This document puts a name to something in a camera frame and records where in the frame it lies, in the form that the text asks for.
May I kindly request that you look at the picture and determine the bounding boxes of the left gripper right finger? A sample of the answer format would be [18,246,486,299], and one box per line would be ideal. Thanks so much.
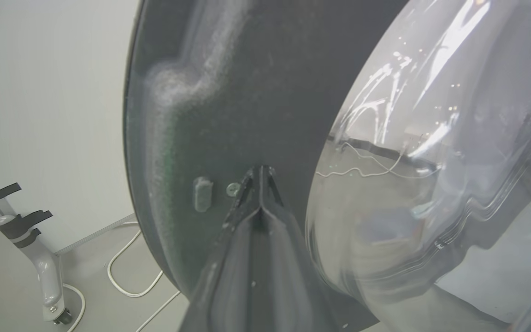
[259,165,340,332]

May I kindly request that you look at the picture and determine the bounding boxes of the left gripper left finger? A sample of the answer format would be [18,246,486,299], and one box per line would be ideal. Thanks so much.
[179,165,263,332]

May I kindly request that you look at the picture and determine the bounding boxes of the round black glass washer door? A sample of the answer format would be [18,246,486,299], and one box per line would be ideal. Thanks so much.
[123,0,531,332]

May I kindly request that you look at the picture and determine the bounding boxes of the grey metal stand leg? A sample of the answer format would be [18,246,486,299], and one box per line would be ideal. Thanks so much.
[0,150,71,323]

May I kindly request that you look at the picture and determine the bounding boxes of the black tape strip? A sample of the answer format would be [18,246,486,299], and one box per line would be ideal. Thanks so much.
[0,183,22,204]
[14,228,42,249]
[0,210,53,240]

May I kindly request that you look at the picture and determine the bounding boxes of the white floor cable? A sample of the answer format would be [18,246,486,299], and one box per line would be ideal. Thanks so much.
[107,221,181,332]
[62,283,87,332]

